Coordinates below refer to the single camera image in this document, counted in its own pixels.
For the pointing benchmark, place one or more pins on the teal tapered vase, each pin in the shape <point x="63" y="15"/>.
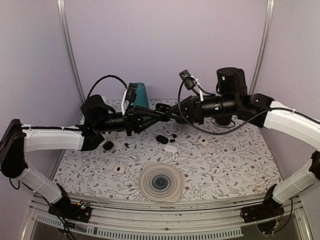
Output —
<point x="141" y="96"/>

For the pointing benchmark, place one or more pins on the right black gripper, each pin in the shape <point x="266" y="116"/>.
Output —
<point x="193" y="109"/>

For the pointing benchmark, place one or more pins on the white oval earbud case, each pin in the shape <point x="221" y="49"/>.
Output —
<point x="170" y="149"/>

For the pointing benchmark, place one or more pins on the black gold-trimmed earbud case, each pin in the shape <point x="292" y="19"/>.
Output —
<point x="162" y="109"/>

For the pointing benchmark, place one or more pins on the aluminium frame post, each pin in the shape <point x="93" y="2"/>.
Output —
<point x="267" y="24"/>
<point x="62" y="13"/>

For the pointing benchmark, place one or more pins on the small black earbud case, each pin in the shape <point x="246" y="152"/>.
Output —
<point x="108" y="145"/>

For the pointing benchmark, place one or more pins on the black tapered vase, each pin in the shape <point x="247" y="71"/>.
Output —
<point x="223" y="120"/>

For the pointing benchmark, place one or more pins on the white case near plate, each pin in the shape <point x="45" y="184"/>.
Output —
<point x="119" y="169"/>

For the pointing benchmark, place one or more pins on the white ribbed vase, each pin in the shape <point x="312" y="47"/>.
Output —
<point x="110" y="136"/>

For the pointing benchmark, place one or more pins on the floral patterned table mat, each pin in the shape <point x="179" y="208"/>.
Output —
<point x="234" y="164"/>

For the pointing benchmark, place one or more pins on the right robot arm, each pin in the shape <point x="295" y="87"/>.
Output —
<point x="262" y="111"/>

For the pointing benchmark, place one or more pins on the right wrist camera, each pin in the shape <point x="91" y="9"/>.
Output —
<point x="191" y="83"/>

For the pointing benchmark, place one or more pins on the black oval earbud case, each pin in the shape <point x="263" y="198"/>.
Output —
<point x="162" y="139"/>

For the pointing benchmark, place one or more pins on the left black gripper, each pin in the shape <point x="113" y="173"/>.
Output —
<point x="134" y="121"/>

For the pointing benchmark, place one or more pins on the right aluminium frame post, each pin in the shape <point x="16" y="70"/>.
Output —
<point x="267" y="24"/>

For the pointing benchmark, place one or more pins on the left aluminium frame post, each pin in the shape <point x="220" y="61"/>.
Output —
<point x="62" y="13"/>

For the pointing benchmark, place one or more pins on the spiral patterned ceramic plate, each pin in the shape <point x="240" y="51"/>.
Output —
<point x="160" y="182"/>

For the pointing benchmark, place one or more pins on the white case with black button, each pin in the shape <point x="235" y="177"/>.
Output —
<point x="204" y="142"/>

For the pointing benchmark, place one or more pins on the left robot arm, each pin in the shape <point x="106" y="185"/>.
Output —
<point x="99" y="118"/>

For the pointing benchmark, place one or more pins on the aluminium front rail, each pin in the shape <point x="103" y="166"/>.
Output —
<point x="217" y="219"/>

